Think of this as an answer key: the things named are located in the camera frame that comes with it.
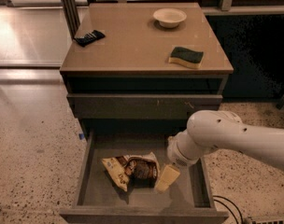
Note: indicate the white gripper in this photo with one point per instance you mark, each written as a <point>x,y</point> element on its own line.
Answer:
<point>176,155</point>

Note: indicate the brown chip bag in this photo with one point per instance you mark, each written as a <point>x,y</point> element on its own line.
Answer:
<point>123,169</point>

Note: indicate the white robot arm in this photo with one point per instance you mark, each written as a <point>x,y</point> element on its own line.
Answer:
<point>208,131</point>

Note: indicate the open grey middle drawer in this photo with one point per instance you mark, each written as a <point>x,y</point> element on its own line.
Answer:
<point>99,201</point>

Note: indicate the grey drawer cabinet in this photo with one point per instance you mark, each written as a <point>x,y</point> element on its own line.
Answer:
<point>132,58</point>

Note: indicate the closed grey upper drawer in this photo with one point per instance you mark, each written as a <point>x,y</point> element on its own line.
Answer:
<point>140,106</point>

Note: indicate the blue tape piece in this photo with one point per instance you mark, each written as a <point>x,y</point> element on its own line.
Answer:
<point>81,136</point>

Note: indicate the green yellow sponge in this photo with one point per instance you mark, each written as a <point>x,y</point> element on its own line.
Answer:
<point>186,57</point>

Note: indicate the white ceramic bowl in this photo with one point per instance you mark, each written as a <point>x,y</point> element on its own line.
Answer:
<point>169,17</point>

